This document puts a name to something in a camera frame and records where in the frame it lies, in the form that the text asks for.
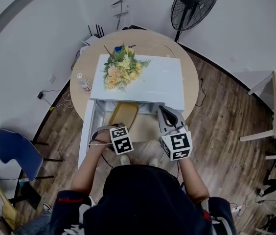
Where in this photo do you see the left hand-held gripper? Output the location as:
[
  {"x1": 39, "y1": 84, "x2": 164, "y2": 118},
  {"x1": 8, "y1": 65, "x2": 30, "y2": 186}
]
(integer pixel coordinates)
[{"x1": 90, "y1": 122, "x2": 134, "y2": 156}]

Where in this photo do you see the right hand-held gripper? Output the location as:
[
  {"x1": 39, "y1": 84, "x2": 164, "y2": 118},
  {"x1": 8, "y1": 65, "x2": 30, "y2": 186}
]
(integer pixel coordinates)
[{"x1": 158, "y1": 105, "x2": 193, "y2": 161}]

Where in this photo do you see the yellow container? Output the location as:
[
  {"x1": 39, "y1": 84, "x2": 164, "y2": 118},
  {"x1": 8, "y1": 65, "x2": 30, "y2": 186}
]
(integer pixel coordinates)
[{"x1": 109, "y1": 101, "x2": 139, "y2": 134}]

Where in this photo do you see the white microwave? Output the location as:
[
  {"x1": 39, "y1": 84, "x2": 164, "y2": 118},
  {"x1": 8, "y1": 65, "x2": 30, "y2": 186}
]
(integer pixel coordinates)
[{"x1": 78, "y1": 54, "x2": 185, "y2": 170}]

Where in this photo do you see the person's right forearm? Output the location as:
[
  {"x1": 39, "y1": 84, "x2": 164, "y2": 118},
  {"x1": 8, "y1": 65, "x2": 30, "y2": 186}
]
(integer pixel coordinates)
[{"x1": 177, "y1": 157, "x2": 210, "y2": 205}]

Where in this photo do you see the person's left forearm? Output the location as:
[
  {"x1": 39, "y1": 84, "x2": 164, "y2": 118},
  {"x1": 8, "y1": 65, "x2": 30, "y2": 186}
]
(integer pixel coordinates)
[{"x1": 70, "y1": 130, "x2": 114, "y2": 196}]

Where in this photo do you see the person's left white shoe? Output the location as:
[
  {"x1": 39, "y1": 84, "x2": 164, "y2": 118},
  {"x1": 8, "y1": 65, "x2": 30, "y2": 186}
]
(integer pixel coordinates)
[{"x1": 119, "y1": 154, "x2": 131, "y2": 166}]

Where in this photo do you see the clear plastic bottle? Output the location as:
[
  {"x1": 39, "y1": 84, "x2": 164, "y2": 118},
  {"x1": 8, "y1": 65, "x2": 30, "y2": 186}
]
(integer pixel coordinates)
[{"x1": 76, "y1": 73, "x2": 93, "y2": 95}]

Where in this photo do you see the yellow flower bouquet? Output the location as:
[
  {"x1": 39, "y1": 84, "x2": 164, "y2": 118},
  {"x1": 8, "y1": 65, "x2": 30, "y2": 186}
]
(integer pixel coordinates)
[{"x1": 103, "y1": 45, "x2": 152, "y2": 92}]

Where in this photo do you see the person's dark top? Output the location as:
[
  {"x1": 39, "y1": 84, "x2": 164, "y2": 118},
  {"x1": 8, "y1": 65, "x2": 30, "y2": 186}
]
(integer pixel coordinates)
[{"x1": 49, "y1": 164, "x2": 237, "y2": 235}]

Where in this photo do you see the white router with black antennas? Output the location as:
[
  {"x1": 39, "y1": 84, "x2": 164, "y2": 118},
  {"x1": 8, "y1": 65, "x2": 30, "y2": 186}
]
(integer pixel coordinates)
[{"x1": 81, "y1": 24, "x2": 106, "y2": 47}]

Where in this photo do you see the blue chair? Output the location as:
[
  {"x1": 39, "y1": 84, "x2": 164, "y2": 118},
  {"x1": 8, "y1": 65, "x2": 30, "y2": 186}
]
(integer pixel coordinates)
[{"x1": 0, "y1": 128, "x2": 64, "y2": 182}]

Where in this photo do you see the black standing fan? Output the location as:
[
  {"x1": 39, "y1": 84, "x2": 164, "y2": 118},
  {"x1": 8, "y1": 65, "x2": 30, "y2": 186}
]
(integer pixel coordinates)
[{"x1": 170, "y1": 0, "x2": 221, "y2": 43}]

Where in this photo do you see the white power strip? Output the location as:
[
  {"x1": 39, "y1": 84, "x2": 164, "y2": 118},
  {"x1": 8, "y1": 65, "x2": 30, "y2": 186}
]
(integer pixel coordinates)
[{"x1": 229, "y1": 204, "x2": 248, "y2": 216}]

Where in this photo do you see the yellow wooden board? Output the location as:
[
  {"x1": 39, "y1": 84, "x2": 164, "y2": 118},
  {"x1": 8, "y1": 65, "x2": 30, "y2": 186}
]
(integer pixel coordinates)
[{"x1": 0, "y1": 173, "x2": 18, "y2": 230}]

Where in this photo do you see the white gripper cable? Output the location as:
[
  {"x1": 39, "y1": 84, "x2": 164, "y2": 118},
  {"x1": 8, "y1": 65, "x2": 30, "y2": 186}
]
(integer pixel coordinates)
[{"x1": 89, "y1": 141, "x2": 114, "y2": 147}]

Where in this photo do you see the black floor cable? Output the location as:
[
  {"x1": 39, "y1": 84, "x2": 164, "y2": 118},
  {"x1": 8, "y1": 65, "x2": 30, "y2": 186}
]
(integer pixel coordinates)
[{"x1": 195, "y1": 77, "x2": 207, "y2": 107}]

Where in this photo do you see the black power adapter with cable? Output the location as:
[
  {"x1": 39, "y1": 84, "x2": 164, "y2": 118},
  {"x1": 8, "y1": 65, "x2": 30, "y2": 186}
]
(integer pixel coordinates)
[{"x1": 37, "y1": 89, "x2": 63, "y2": 107}]

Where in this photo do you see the white wall box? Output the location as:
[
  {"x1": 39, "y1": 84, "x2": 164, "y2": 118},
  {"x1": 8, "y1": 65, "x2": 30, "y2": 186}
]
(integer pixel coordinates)
[{"x1": 110, "y1": 0, "x2": 130, "y2": 17}]

